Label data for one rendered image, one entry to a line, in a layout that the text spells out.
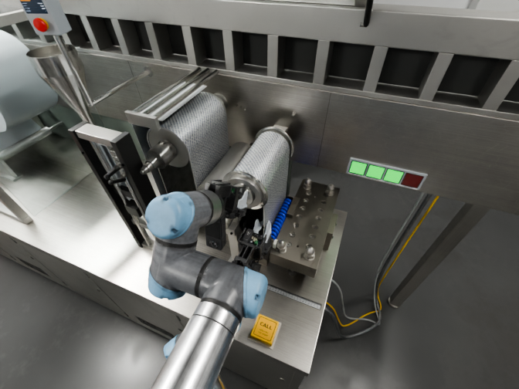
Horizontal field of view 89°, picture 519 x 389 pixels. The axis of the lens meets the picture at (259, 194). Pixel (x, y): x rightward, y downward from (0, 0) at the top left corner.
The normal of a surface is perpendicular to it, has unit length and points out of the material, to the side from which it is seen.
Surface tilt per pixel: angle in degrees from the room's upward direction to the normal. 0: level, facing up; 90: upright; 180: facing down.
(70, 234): 0
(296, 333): 0
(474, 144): 90
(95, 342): 0
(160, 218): 50
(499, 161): 90
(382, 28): 90
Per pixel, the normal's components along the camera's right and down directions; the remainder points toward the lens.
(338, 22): -0.38, 0.67
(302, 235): -0.01, -0.70
